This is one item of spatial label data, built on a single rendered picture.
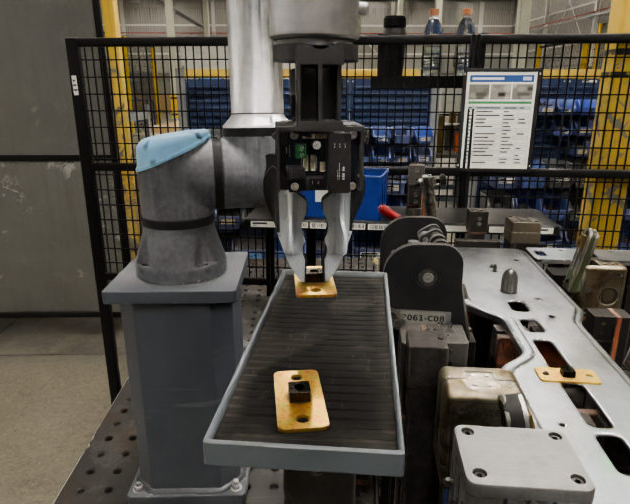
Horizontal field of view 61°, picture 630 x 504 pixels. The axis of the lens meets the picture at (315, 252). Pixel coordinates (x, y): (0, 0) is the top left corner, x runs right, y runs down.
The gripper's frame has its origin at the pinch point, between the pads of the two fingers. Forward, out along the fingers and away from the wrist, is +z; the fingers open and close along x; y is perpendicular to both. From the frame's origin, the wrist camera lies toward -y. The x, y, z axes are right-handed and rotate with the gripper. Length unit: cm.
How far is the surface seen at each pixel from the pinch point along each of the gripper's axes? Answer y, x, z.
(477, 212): -89, 50, 16
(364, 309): -5.4, 6.0, 7.2
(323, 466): 19.4, -0.6, 7.9
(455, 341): -13.2, 19.6, 15.4
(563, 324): -34, 46, 23
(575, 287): -53, 59, 24
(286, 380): 9.8, -3.0, 6.8
